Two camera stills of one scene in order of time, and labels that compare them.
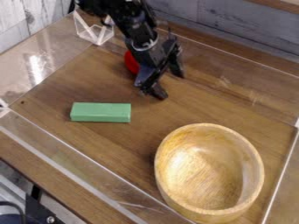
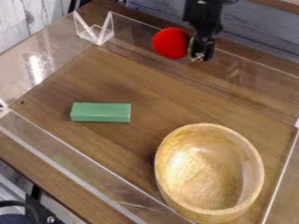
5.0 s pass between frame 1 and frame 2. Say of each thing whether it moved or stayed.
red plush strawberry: moved
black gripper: moved
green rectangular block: stayed
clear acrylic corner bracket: stayed
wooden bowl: stayed
